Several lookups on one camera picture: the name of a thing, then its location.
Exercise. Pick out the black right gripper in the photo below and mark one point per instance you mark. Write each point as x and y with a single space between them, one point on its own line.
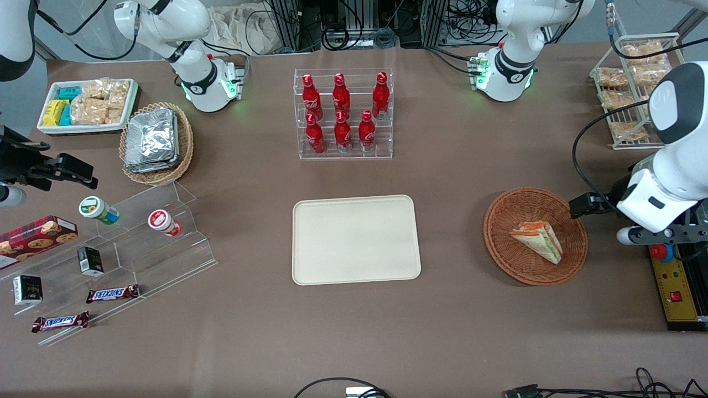
17 163

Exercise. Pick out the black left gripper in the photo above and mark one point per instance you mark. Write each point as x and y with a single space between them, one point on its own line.
615 197

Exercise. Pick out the triangle sandwich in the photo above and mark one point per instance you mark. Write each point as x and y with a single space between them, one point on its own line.
539 240

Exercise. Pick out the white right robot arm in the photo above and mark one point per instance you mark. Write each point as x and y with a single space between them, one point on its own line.
193 72

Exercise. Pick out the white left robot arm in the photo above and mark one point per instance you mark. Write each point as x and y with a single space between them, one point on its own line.
514 61

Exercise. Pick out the white rectangular snack tray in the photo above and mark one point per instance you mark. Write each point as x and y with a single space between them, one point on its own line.
83 129

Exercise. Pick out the round brown wicker basket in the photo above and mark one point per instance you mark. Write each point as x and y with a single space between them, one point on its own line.
531 204

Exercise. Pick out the oval light wicker basket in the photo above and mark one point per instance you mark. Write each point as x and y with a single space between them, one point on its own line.
185 143

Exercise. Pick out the beige plastic tray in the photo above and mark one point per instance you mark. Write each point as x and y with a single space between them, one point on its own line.
354 240

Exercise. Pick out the green lid snack cup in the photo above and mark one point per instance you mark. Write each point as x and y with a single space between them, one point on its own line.
94 209

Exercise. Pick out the teal snack pack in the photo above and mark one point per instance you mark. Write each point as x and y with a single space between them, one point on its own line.
69 93
66 115

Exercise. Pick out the clear bag of rice crackers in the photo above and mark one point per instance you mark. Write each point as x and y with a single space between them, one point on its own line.
88 111
95 88
118 93

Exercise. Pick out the yellow snack pack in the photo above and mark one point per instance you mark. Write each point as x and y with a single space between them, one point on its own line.
53 113

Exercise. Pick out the red plaid cookie box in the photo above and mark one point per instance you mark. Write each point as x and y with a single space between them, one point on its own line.
36 236

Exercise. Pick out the silver foil pack stack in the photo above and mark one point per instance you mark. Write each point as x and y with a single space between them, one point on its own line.
150 141

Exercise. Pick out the small black carton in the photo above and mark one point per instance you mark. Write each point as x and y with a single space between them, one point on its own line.
27 290
90 261

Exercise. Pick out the red lid snack cup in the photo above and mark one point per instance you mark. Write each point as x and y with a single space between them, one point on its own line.
161 221

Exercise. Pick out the clear acrylic stepped display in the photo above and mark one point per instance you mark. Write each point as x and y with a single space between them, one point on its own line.
155 260

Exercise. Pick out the brown Snickers bar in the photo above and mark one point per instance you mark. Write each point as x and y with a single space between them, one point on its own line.
112 293
60 322

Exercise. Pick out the black yellow control box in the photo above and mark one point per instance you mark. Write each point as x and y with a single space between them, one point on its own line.
677 296

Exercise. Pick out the grey aluminium profile bar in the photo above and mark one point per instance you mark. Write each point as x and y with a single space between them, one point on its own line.
691 23

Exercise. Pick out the beige cloth bag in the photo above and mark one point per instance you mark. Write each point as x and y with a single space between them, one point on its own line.
238 27

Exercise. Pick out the red cola bottle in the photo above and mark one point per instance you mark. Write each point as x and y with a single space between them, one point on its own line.
315 137
341 97
380 97
311 99
343 134
366 132

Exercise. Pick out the clear acrylic bottle rack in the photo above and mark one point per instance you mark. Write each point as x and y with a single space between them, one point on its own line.
354 155

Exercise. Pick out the brown tablecloth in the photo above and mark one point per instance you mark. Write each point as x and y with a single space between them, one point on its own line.
249 342

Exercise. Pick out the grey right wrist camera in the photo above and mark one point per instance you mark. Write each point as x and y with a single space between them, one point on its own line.
11 196

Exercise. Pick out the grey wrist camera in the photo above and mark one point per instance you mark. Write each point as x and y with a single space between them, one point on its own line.
11 196
652 236

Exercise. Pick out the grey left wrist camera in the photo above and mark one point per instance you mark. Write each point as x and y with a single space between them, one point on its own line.
652 236

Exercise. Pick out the aluminium frame post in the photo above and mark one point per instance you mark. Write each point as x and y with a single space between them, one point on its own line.
285 25
436 22

